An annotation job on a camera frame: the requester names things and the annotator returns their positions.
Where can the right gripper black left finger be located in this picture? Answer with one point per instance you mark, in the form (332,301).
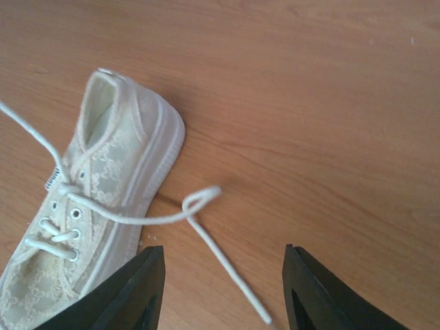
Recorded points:
(131,298)

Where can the white sneaker shoe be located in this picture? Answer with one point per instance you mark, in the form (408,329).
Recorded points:
(126,140)

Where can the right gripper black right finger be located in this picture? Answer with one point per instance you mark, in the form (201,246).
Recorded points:
(315,298)

